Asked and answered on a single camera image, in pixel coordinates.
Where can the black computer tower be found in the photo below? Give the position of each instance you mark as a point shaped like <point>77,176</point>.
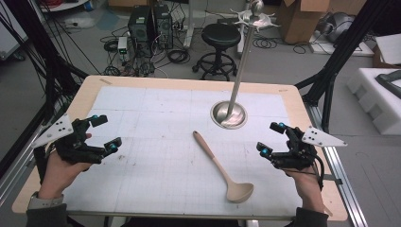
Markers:
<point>140,25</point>
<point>164,25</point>

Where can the black metal frame struts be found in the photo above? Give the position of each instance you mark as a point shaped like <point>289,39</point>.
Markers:
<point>340,53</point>
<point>50,63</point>

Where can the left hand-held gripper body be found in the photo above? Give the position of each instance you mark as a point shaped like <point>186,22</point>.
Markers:
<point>78,148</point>

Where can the white grid mat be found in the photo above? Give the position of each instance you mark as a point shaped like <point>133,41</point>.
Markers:
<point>157,126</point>

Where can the beige ladle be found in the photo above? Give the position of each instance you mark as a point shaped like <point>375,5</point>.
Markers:
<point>217,164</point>

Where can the aluminium rail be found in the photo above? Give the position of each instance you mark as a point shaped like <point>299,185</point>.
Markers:
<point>15,176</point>
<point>343,176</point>

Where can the small white power unit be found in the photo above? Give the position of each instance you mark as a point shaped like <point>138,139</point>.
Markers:
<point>122,44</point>

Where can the dark curved part on foam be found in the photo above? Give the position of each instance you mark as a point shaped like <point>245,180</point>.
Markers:
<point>391,82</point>

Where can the white flat box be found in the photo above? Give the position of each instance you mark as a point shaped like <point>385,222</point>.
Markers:
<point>390,48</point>

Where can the grey wristwatch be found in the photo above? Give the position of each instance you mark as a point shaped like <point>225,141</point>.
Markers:
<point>44,201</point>

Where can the person's right hand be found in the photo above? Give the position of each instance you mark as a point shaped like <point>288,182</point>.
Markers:
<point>307,189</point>

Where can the person's left hand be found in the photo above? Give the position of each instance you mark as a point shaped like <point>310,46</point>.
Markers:
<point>60,176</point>

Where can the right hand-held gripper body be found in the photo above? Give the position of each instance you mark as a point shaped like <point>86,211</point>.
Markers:
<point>298,156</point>

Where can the black round stool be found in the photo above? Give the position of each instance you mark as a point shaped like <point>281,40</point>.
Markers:
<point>220,36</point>

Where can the grey rounded device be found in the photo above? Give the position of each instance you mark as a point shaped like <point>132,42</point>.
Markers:
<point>339,26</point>

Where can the white foam block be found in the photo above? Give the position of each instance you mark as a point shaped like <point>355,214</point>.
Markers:
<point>375,104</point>

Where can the metal utensil stand with hooks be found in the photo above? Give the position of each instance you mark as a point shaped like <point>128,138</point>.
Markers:
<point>239,72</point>

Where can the cardboard box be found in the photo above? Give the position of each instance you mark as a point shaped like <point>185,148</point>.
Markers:
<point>302,22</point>

